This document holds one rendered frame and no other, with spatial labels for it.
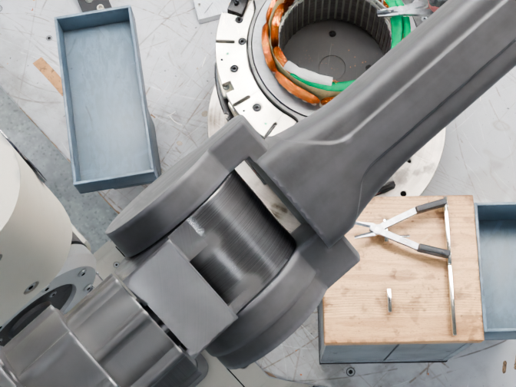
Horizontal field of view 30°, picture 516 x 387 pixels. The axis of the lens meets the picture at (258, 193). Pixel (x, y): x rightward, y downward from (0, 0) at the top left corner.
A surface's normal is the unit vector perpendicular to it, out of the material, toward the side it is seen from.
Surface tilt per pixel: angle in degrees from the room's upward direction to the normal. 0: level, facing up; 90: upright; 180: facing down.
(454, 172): 0
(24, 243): 90
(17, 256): 90
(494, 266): 0
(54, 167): 0
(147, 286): 23
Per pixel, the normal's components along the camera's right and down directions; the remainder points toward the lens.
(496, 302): -0.03, -0.27
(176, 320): 0.24, 0.03
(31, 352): -0.40, -0.61
